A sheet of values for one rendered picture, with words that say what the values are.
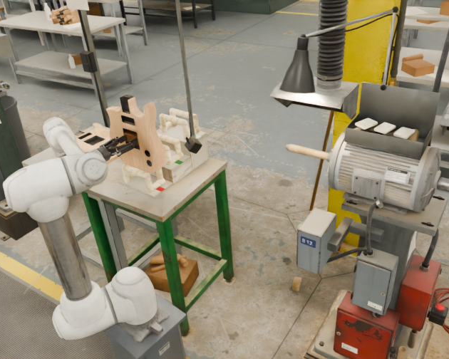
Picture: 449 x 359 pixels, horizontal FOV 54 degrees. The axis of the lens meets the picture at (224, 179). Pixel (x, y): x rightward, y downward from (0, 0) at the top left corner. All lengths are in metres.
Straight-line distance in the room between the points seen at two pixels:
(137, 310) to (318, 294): 1.46
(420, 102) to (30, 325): 2.58
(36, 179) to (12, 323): 1.90
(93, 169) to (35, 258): 2.28
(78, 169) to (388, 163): 1.10
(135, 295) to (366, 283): 0.94
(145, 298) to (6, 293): 1.78
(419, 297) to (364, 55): 1.33
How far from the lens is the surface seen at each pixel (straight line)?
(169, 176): 2.35
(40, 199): 1.47
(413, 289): 2.04
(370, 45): 2.63
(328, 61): 1.79
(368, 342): 2.19
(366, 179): 1.73
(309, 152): 1.93
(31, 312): 3.26
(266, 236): 3.40
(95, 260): 3.11
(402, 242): 1.90
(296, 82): 1.68
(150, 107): 2.07
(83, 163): 1.44
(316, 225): 1.74
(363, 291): 2.01
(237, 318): 2.87
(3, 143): 3.77
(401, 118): 1.83
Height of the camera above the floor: 2.21
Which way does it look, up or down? 33 degrees down
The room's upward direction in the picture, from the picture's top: 5 degrees counter-clockwise
